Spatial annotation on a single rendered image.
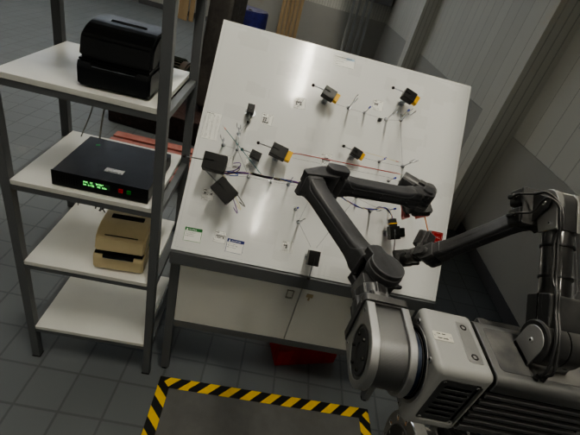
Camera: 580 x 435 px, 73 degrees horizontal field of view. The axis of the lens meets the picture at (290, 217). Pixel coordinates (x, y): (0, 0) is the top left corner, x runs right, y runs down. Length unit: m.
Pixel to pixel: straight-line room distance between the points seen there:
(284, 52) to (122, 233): 1.06
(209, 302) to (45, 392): 0.91
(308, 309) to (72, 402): 1.21
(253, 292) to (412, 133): 1.03
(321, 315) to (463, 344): 1.26
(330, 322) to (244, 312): 0.41
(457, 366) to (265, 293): 1.26
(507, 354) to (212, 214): 1.24
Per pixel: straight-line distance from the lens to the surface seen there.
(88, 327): 2.25
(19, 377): 2.44
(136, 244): 1.82
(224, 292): 1.85
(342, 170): 1.13
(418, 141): 1.92
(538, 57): 4.03
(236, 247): 1.68
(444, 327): 0.73
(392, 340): 0.70
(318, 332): 2.02
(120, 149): 1.84
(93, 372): 2.39
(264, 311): 1.92
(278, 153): 1.62
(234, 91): 1.80
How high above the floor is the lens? 1.97
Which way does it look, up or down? 33 degrees down
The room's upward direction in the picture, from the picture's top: 17 degrees clockwise
